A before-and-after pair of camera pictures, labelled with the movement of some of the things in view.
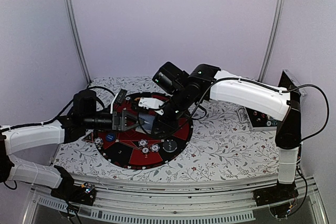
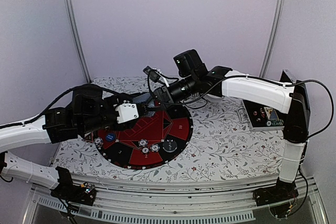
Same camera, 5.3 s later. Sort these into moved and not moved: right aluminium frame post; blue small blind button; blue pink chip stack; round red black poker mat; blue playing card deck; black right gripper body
Moved: black right gripper body; blue playing card deck
Not moved: round red black poker mat; blue small blind button; blue pink chip stack; right aluminium frame post
